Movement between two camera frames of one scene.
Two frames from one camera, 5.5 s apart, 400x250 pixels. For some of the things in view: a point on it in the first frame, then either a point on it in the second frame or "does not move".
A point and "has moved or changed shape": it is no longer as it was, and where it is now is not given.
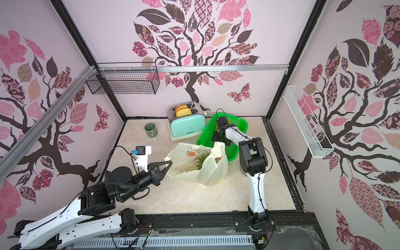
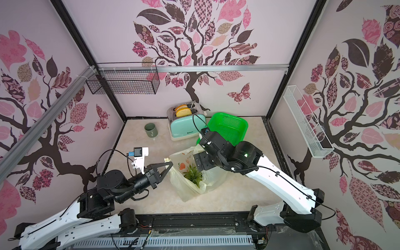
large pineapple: (201, 160) has moved or changed shape
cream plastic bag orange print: (192, 163) has moved or changed shape
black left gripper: (155, 174) does not move
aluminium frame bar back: (191, 67) does not move
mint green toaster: (187, 127) does not move
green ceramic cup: (151, 130) does not move
